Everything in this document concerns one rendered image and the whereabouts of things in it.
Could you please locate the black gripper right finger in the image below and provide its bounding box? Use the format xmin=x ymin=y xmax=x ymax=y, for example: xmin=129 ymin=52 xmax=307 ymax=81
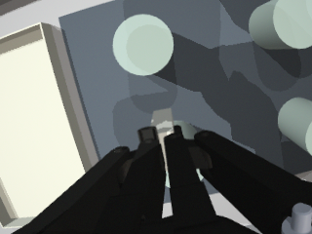
xmin=161 ymin=108 xmax=312 ymax=234

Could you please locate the beige rectangular tray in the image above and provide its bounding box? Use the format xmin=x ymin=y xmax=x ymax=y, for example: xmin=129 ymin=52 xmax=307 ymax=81
xmin=0 ymin=22 xmax=92 ymax=228

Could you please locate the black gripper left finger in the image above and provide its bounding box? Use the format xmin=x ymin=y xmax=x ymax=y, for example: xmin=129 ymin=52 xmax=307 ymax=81
xmin=11 ymin=109 xmax=168 ymax=234

